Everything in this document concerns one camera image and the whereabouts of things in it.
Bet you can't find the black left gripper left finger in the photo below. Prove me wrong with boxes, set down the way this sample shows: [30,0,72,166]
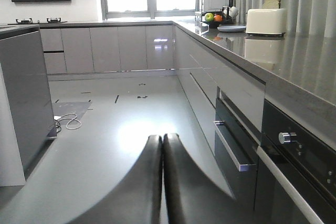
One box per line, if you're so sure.
[70,135,162,223]

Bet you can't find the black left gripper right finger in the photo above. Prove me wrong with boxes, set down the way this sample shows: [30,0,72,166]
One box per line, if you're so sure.
[163,133,235,223]

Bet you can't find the green apple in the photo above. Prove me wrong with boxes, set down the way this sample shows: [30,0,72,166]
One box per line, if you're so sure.
[204,13,214,22]

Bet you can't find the black built-in oven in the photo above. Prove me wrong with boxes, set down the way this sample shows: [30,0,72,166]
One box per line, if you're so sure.
[255,101,335,223]

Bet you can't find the silver oven knob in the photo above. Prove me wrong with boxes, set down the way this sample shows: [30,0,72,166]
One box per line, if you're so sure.
[278,132,297,144]

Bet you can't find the grey kitchen counter cabinet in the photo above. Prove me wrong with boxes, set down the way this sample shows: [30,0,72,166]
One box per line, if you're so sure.
[41,22,335,223]

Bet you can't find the grey kitchen island cabinet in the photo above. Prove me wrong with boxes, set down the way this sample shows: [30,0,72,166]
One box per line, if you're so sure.
[1,25,56,187]

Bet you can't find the blue grey plate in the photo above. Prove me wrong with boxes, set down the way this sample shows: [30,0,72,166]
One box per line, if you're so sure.
[217,25,246,33]

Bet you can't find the orange fruit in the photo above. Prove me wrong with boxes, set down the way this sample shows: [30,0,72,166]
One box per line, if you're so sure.
[213,14,223,23]

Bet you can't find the cream white toaster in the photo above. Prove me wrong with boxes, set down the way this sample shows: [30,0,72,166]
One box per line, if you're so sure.
[246,8,287,36]

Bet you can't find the slice of bread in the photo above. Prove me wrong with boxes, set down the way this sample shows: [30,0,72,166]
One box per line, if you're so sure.
[262,0,281,9]

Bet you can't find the silver drawer handle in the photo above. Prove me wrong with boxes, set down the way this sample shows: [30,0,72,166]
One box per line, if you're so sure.
[213,121,257,172]

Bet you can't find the white cable on floor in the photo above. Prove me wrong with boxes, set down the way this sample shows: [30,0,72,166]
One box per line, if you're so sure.
[55,113,82,131]

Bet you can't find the black wire rack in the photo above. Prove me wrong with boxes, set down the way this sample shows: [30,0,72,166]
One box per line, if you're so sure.
[195,0,235,28]

